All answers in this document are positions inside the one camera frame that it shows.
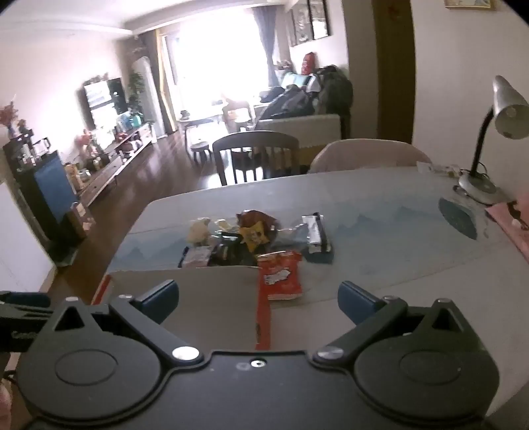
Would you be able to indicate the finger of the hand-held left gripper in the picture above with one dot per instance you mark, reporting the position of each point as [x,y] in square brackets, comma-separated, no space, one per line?
[24,299]

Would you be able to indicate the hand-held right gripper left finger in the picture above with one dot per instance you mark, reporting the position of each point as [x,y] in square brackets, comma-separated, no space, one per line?
[159,299]

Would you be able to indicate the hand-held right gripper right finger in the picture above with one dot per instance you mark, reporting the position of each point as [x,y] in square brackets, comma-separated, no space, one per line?
[357,302]

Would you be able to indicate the red and white cardboard box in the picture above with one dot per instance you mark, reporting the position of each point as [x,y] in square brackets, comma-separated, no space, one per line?
[206,306]

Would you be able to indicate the dark glossy snack packet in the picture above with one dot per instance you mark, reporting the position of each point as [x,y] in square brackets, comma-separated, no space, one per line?
[229,250]

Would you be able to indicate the yellow cartoon jelly pouch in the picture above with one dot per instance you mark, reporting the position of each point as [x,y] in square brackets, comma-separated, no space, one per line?
[225,225]

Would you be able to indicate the brown glossy snack packet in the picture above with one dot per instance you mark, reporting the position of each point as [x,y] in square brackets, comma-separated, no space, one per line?
[194,256]

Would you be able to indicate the pale cream snack packet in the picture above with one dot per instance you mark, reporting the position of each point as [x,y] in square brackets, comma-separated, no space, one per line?
[198,231]

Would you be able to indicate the red snack packet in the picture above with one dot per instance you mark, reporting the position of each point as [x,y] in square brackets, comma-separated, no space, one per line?
[281,275]

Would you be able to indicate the silver foil snack packet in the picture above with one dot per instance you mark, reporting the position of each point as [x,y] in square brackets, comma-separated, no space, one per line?
[316,231]

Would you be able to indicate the yellow square snack packet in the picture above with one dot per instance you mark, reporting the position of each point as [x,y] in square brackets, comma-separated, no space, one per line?
[253,236]

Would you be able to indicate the black cabinet blue front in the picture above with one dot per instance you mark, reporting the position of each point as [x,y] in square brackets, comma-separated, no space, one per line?
[45,186]

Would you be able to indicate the brown chips bag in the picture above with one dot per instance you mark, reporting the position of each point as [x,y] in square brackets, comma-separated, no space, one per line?
[258,219]

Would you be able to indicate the dark blue round coaster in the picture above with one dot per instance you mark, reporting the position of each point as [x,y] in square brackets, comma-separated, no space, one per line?
[458,217]

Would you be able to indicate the pink covered chair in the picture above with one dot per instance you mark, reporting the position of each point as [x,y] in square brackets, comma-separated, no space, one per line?
[372,155]

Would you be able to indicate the wooden television console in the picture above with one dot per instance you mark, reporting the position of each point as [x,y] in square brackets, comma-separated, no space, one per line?
[120,157]

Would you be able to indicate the round wooden stool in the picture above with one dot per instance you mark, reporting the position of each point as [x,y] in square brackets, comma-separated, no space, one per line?
[201,149]

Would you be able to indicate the silver desk lamp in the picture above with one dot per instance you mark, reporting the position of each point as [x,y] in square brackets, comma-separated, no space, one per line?
[479,182]

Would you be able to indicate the pink patterned cloth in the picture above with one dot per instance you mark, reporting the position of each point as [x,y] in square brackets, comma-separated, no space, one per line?
[510,223]

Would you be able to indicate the red flower vase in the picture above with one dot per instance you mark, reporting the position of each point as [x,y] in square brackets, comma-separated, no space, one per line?
[8,118]

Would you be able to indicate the dark wooden slatted chair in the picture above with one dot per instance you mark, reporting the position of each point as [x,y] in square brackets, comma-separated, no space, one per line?
[256,142]

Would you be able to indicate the beige sofa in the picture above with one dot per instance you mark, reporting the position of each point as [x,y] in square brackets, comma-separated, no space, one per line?
[306,124]

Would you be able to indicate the white coffee table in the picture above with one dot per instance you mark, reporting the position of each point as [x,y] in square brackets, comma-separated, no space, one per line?
[200,115]

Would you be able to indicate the white standing air conditioner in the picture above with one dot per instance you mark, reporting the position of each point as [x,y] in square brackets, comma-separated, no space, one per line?
[144,95]

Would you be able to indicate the television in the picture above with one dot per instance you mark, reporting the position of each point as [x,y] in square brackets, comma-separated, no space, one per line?
[105,99]

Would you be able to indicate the green potted plant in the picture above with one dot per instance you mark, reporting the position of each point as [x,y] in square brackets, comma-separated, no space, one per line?
[135,91]

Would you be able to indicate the dark backpack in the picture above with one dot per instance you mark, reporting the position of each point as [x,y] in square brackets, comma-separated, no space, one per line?
[337,91]

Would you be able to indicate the brown wooden door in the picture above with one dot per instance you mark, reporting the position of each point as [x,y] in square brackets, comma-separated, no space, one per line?
[396,70]

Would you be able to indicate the blue grey curtain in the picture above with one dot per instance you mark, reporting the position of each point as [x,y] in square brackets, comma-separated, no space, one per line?
[264,37]

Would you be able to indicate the dark framed wall pictures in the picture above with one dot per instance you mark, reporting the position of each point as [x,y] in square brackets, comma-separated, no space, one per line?
[310,20]

